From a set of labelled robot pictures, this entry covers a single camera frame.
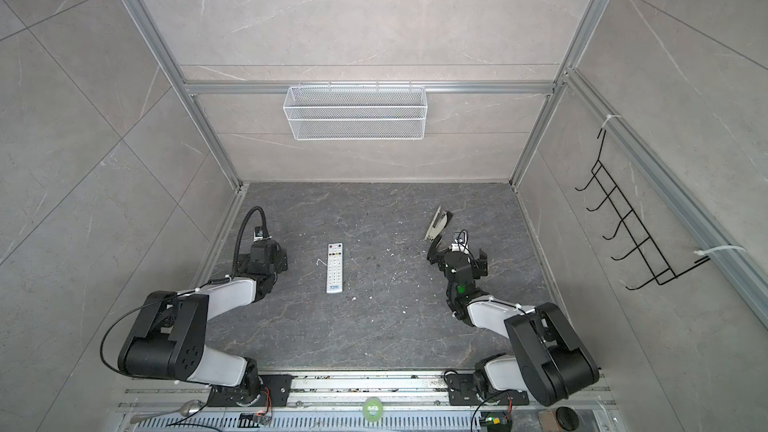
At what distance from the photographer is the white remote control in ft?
3.01

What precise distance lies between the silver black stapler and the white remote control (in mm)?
311

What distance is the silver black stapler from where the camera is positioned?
1.03 meters
